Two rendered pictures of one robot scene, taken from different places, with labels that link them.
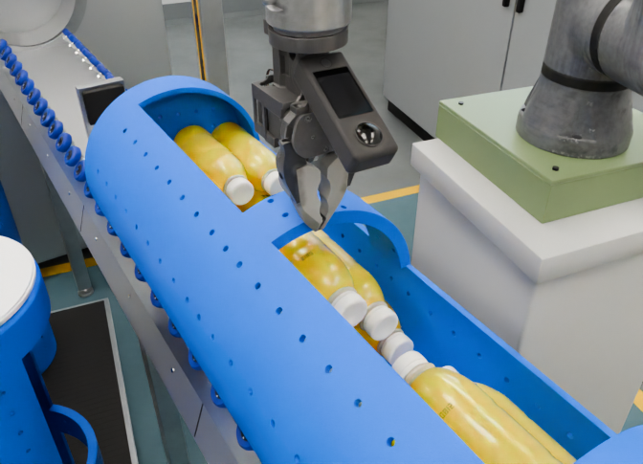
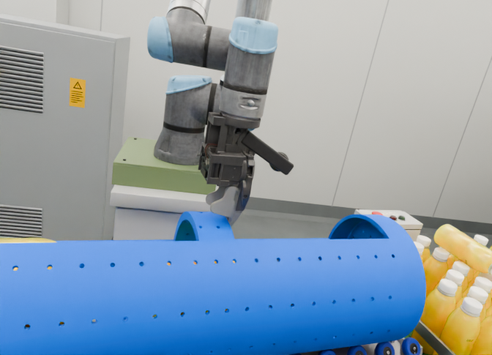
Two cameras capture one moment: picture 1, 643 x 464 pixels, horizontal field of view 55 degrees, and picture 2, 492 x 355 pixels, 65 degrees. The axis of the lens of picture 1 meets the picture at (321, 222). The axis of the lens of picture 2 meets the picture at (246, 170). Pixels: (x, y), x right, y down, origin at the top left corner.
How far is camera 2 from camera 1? 76 cm
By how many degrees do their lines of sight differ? 71
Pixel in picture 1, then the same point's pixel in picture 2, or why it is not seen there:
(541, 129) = (187, 156)
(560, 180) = not seen: hidden behind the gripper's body
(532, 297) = not seen: hidden behind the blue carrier
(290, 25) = (259, 114)
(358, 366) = (326, 247)
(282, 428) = (321, 299)
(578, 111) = (198, 143)
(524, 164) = (198, 172)
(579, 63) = (197, 121)
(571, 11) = (190, 99)
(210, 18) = not seen: outside the picture
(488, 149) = (167, 175)
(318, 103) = (266, 149)
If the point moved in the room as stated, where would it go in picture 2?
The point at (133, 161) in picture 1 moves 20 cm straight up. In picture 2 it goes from (36, 280) to (37, 143)
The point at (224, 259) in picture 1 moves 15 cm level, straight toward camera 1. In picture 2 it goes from (222, 266) to (311, 282)
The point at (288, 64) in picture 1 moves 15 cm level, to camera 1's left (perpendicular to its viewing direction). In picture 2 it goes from (229, 138) to (198, 160)
